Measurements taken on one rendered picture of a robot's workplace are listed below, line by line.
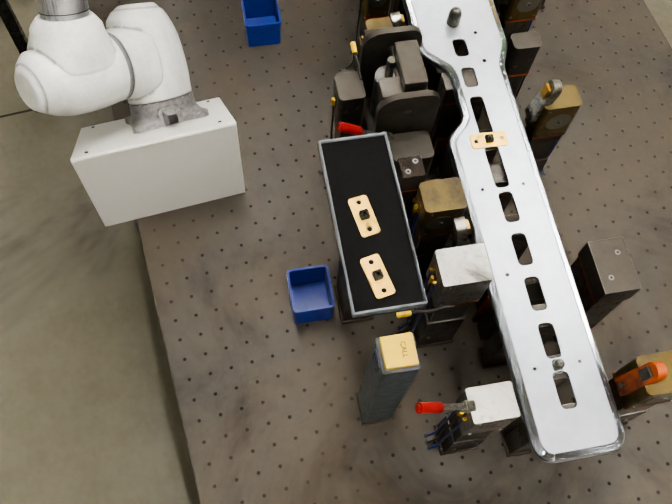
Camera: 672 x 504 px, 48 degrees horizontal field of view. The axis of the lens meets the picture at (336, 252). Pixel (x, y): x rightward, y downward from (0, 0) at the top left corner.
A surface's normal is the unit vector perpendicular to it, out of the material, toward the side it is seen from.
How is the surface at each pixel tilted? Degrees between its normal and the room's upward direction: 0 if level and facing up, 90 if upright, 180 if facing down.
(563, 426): 0
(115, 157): 90
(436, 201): 0
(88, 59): 62
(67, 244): 0
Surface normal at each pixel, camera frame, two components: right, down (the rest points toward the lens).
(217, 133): 0.29, 0.88
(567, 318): 0.05, -0.40
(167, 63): 0.60, 0.22
